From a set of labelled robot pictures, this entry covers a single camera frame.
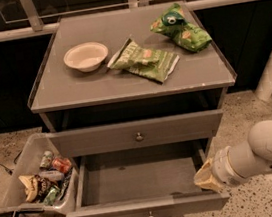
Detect green soda can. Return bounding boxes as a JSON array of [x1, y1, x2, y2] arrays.
[[39, 150, 54, 170]]

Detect orange soda can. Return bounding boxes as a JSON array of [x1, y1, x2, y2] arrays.
[[52, 157, 72, 174]]

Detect grey drawer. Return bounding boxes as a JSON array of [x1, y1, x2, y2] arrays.
[[48, 109, 223, 157], [66, 141, 229, 217]]

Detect green can lower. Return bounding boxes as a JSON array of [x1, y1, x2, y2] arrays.
[[43, 185, 60, 206]]

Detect white bowl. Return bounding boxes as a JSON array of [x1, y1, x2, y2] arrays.
[[63, 42, 109, 72]]

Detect silver can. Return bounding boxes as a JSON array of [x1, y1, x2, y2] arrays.
[[38, 170, 65, 181]]

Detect brown snack bag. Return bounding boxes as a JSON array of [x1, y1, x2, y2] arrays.
[[19, 175, 57, 202]]

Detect green chip bag flat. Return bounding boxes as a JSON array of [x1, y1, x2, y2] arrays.
[[108, 38, 180, 83]]

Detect clear plastic storage bin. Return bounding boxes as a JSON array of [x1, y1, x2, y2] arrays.
[[0, 132, 79, 215]]

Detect green chip bag crumpled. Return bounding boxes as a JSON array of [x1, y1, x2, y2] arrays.
[[150, 3, 212, 53]]

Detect dark snack packet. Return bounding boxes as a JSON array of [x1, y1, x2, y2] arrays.
[[58, 169, 73, 201]]

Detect grey wooden drawer cabinet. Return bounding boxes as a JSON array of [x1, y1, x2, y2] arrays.
[[16, 0, 249, 183]]

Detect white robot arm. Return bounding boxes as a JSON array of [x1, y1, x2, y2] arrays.
[[193, 119, 272, 191]]

